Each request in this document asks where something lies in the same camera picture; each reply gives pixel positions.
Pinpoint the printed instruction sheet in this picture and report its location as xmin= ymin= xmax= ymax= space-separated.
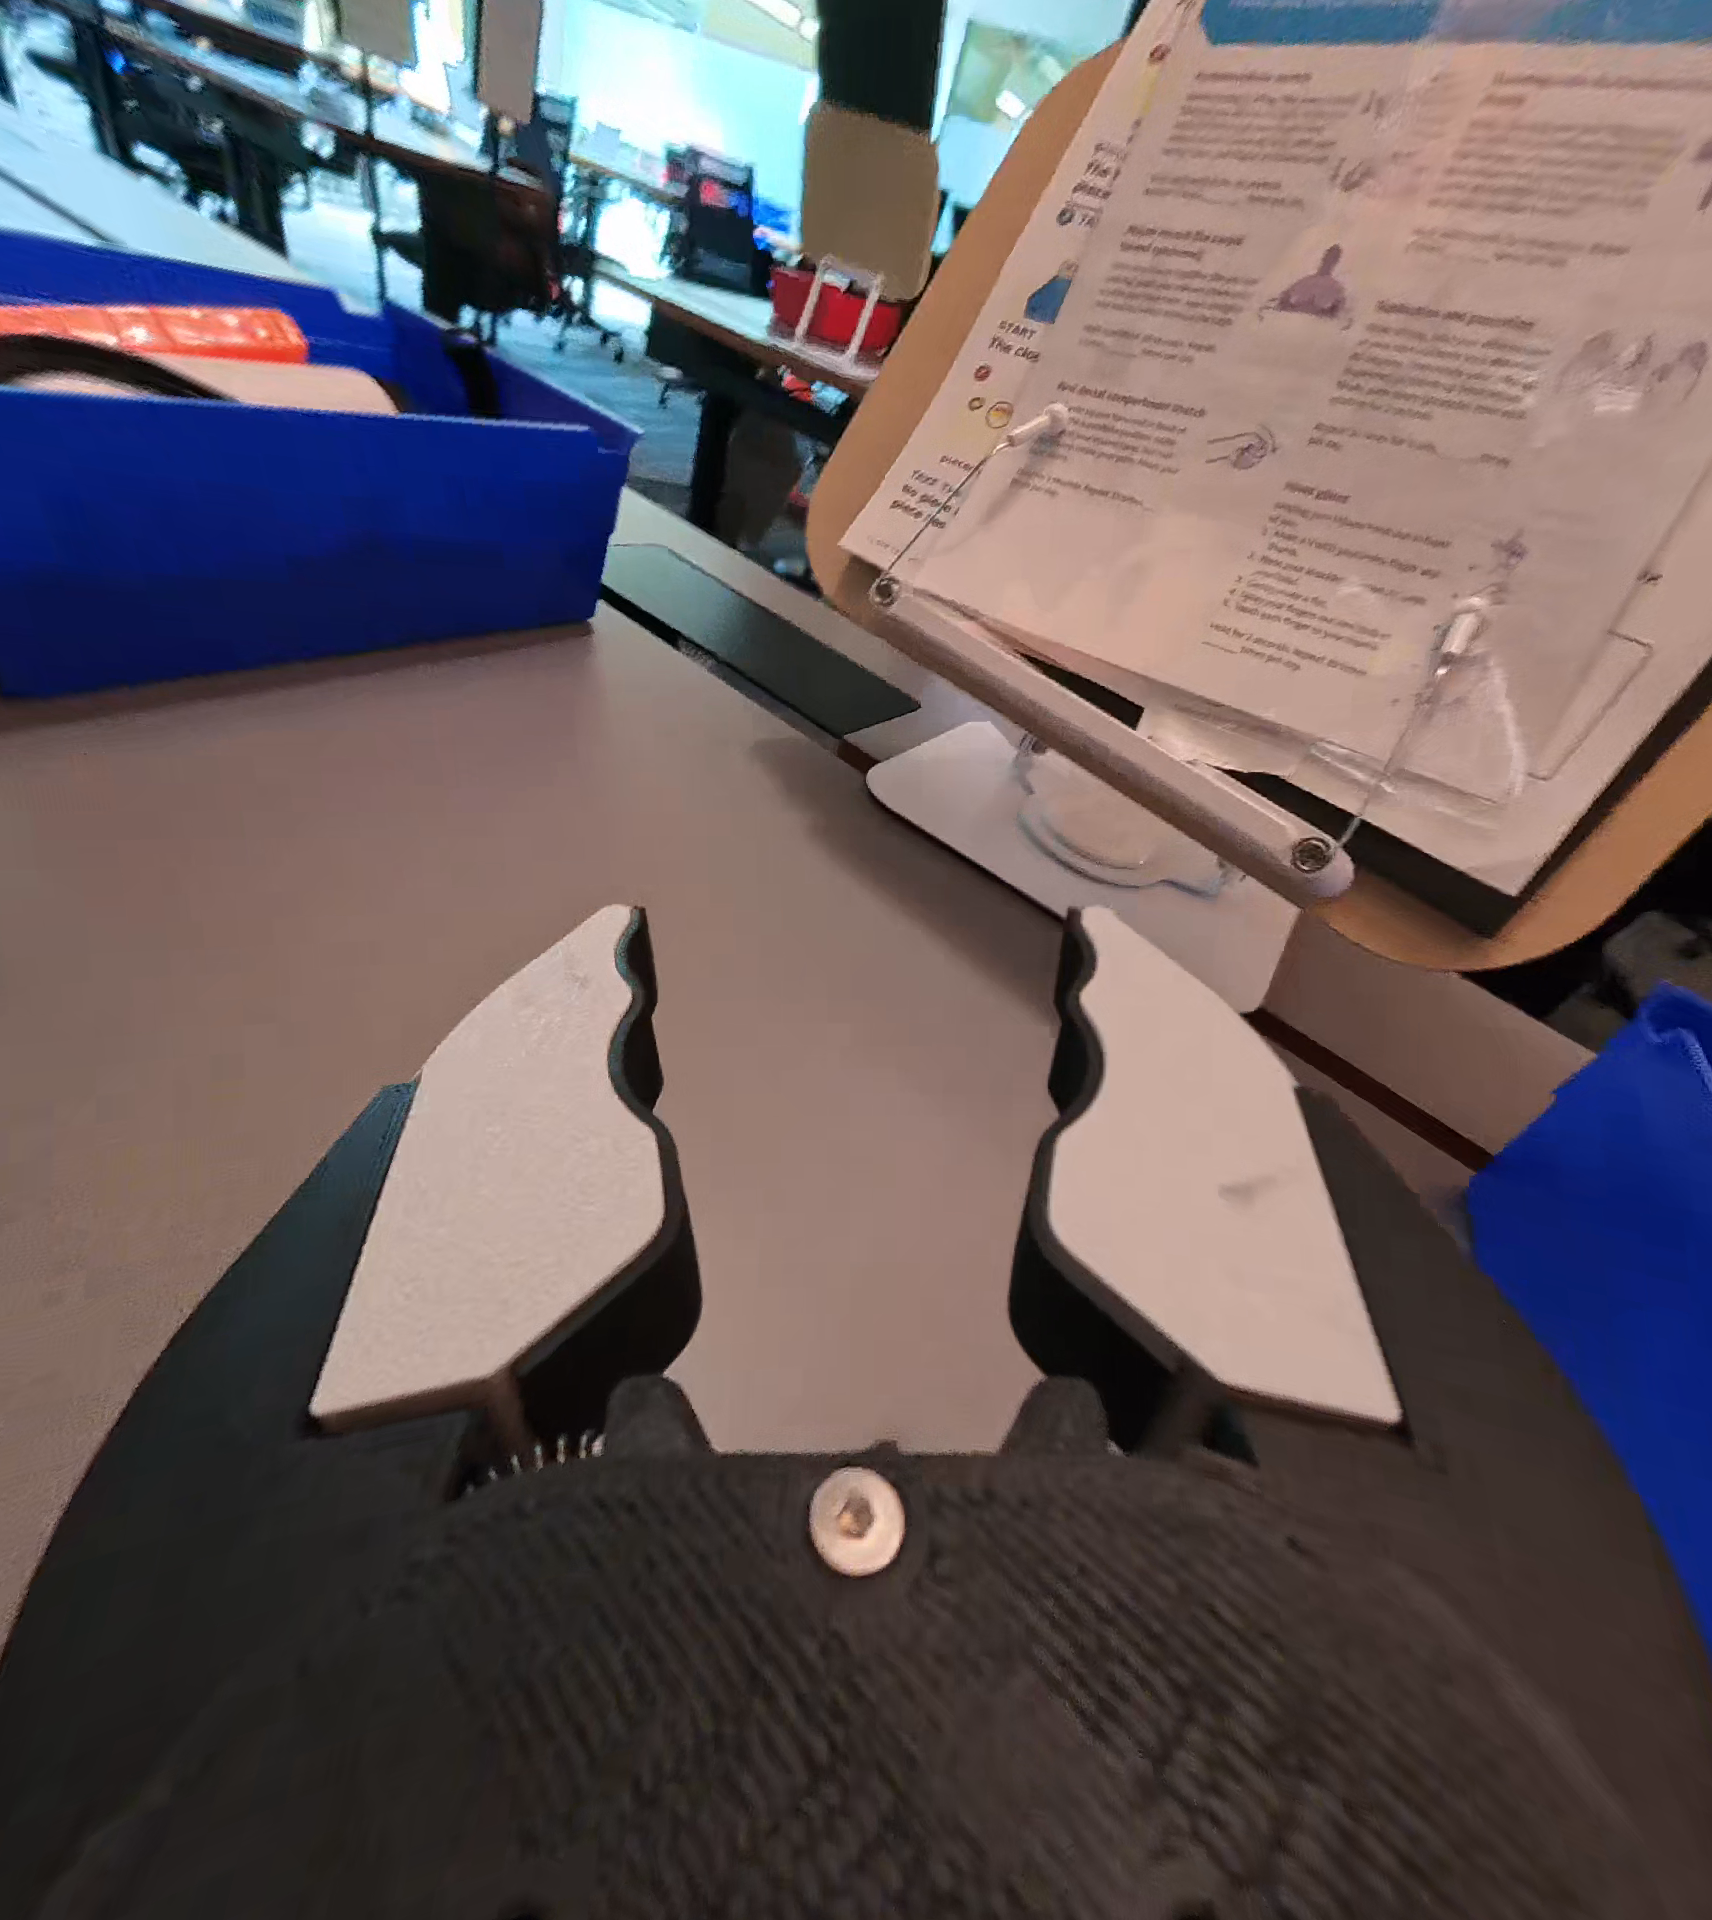
xmin=840 ymin=0 xmax=1712 ymax=888

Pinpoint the instruction sheet on stand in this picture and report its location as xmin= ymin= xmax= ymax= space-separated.
xmin=805 ymin=29 xmax=1712 ymax=1013

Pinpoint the red storage bin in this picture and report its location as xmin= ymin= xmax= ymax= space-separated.
xmin=769 ymin=261 xmax=907 ymax=361

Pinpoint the large white roll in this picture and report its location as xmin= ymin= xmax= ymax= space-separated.
xmin=0 ymin=332 xmax=416 ymax=422

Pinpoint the black desk edge panel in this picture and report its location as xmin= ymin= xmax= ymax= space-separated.
xmin=599 ymin=542 xmax=921 ymax=739

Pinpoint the blue storage bin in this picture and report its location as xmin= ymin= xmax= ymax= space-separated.
xmin=1462 ymin=982 xmax=1712 ymax=1878
xmin=0 ymin=205 xmax=644 ymax=701

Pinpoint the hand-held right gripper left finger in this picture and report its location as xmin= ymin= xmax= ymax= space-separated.
xmin=304 ymin=901 xmax=707 ymax=1449

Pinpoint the orange flat box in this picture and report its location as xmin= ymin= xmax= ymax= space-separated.
xmin=0 ymin=304 xmax=309 ymax=372

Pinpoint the grey desk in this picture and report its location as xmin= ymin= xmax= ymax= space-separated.
xmin=0 ymin=485 xmax=1594 ymax=1907

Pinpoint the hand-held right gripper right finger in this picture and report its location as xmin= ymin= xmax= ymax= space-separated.
xmin=1007 ymin=904 xmax=1406 ymax=1453

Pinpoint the black office chair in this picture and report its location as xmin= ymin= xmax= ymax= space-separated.
xmin=420 ymin=92 xmax=604 ymax=361

